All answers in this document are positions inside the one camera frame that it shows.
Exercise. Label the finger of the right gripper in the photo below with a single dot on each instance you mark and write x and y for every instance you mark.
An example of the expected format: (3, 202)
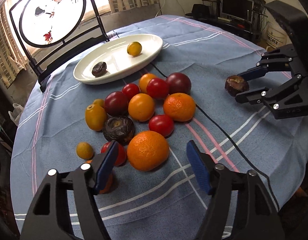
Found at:
(289, 100)
(277, 60)

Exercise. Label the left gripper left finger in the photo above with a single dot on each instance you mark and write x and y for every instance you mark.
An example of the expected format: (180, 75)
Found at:
(48, 216)

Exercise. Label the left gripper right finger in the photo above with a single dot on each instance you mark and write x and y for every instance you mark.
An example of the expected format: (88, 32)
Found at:
(255, 217)

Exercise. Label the large orange mandarin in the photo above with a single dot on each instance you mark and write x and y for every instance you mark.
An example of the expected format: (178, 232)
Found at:
(147, 150)

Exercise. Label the white bucket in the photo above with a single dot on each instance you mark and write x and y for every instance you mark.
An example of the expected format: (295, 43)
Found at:
(275, 36)

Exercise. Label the computer monitor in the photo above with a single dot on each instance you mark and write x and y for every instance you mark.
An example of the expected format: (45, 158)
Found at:
(239, 9)

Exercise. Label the small yellow kumquat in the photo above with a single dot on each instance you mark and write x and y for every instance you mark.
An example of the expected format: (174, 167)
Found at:
(84, 150)

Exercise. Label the black hat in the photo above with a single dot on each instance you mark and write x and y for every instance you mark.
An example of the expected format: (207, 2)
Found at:
(199, 11)

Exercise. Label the blue plaid tablecloth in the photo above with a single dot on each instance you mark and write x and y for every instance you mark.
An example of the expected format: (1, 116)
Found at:
(166, 202)

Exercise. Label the dark purple plum right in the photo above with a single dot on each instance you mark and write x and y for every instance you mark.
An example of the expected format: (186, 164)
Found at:
(178, 83)

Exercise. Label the white plastic bag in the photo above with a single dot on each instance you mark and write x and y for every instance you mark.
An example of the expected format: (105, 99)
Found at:
(15, 115)

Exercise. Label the oblong yellow kumquat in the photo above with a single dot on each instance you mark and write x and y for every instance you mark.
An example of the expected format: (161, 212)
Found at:
(95, 117)

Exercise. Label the large wrinkled passion fruit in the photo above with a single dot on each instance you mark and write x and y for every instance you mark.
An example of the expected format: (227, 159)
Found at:
(120, 129)

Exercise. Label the small kumquat behind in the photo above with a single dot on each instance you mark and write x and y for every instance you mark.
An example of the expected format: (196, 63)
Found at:
(99, 102)

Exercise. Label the dark red plum left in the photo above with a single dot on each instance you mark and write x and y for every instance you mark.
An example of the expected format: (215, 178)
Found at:
(116, 104)

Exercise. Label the orange tomato behind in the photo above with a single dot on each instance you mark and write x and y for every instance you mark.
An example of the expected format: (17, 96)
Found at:
(144, 81)

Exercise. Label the orange tomato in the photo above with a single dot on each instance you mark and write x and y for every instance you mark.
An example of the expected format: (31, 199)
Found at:
(141, 107)
(144, 81)

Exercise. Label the small red tomato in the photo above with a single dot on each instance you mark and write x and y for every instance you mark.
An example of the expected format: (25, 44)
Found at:
(130, 90)

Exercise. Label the beige checked curtain left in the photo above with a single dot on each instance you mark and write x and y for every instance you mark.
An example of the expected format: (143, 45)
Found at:
(12, 60)

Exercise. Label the white round plate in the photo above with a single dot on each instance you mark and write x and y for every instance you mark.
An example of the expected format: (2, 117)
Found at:
(119, 63)

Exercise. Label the bird painting screen stand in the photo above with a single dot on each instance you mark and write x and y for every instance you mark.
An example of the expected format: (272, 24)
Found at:
(51, 32)

